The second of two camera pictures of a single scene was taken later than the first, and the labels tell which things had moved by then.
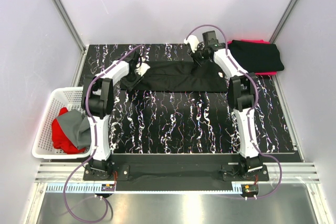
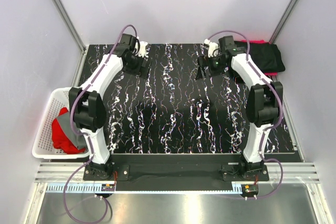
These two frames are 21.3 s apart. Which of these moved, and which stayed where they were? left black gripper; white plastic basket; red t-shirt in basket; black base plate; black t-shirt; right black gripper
Moved: black t-shirt; left black gripper; right black gripper
Stayed: white plastic basket; red t-shirt in basket; black base plate
